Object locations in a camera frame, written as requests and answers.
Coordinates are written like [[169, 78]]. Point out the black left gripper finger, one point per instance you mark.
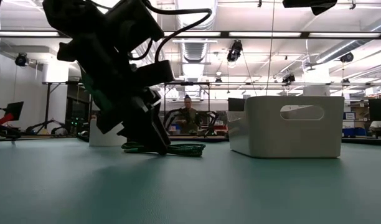
[[109, 123], [150, 130]]

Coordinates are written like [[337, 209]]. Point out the white plant pot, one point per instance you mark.
[[98, 140]]

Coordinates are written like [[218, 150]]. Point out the green leafy plant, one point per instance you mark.
[[83, 79]]

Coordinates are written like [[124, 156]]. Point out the person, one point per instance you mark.
[[189, 119]]

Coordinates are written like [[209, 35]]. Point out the background robot workstation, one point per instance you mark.
[[212, 119]]

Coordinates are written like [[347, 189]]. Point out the black tilted monitor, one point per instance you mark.
[[14, 110]]

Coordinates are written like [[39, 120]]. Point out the white plastic bin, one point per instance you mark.
[[265, 130]]

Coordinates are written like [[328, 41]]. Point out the blue storage bins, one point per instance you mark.
[[355, 132]]

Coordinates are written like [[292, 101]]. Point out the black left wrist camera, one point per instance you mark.
[[134, 25]]

